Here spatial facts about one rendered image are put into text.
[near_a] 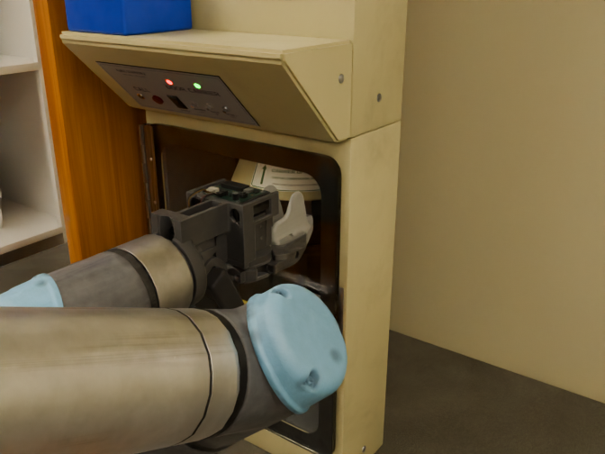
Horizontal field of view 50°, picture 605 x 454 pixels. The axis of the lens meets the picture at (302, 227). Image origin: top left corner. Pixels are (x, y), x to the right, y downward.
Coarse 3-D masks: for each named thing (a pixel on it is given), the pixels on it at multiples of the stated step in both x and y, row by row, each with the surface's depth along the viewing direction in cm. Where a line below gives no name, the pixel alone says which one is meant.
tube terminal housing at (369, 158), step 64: (192, 0) 75; (256, 0) 70; (320, 0) 65; (384, 0) 67; (384, 64) 70; (192, 128) 81; (384, 128) 73; (384, 192) 77; (384, 256) 80; (384, 320) 85; (384, 384) 89
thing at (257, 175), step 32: (160, 128) 83; (160, 160) 85; (192, 160) 81; (224, 160) 78; (256, 160) 75; (288, 160) 72; (320, 160) 70; (160, 192) 87; (288, 192) 74; (320, 192) 71; (320, 224) 72; (320, 256) 74; (256, 288) 81; (320, 288) 75; (320, 416) 81; (320, 448) 83
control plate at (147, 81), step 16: (112, 64) 73; (128, 80) 75; (144, 80) 73; (160, 80) 71; (176, 80) 69; (192, 80) 67; (208, 80) 65; (144, 96) 77; (160, 96) 75; (192, 96) 71; (208, 96) 69; (224, 96) 67; (176, 112) 77; (192, 112) 75; (208, 112) 73; (240, 112) 69
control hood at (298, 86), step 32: (64, 32) 73; (160, 32) 71; (192, 32) 71; (224, 32) 71; (96, 64) 75; (128, 64) 71; (160, 64) 67; (192, 64) 64; (224, 64) 61; (256, 64) 58; (288, 64) 57; (320, 64) 60; (128, 96) 80; (256, 96) 64; (288, 96) 61; (320, 96) 62; (256, 128) 72; (288, 128) 68; (320, 128) 64
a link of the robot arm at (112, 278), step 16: (96, 256) 51; (112, 256) 50; (128, 256) 51; (64, 272) 48; (80, 272) 48; (96, 272) 48; (112, 272) 49; (128, 272) 50; (144, 272) 50; (16, 288) 45; (32, 288) 45; (48, 288) 46; (64, 288) 46; (80, 288) 47; (96, 288) 47; (112, 288) 48; (128, 288) 49; (144, 288) 50; (0, 304) 44; (16, 304) 44; (32, 304) 44; (48, 304) 45; (64, 304) 45; (80, 304) 46; (96, 304) 47; (112, 304) 48; (128, 304) 49; (144, 304) 50
